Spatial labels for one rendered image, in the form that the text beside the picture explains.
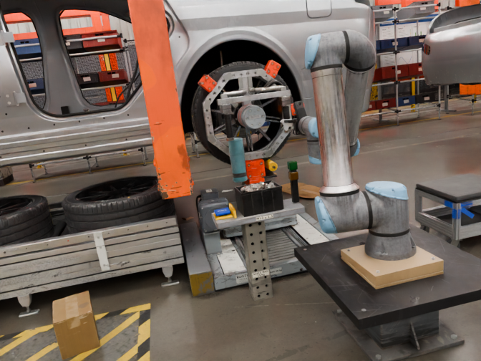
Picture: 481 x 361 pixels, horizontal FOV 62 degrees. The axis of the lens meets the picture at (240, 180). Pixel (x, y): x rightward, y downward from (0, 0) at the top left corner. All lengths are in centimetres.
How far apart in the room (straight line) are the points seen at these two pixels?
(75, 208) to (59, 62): 222
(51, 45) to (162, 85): 250
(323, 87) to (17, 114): 183
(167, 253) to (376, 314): 125
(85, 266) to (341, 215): 140
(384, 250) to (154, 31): 140
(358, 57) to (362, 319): 89
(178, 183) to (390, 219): 105
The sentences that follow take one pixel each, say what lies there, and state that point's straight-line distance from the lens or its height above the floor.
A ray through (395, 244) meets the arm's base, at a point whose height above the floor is 41.
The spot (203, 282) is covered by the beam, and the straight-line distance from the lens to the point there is 215.
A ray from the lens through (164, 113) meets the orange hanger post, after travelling 201.
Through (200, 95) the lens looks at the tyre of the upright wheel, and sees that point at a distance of 248.
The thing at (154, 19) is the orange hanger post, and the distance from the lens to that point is 204.
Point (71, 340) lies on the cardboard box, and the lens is 197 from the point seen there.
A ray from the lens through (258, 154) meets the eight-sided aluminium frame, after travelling 249.
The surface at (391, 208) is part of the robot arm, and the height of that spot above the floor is 54.
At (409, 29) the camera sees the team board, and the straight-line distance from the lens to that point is 852.
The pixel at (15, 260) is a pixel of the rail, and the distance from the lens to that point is 236.
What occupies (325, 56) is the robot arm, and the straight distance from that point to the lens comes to 150.
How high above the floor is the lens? 106
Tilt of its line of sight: 14 degrees down
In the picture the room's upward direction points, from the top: 7 degrees counter-clockwise
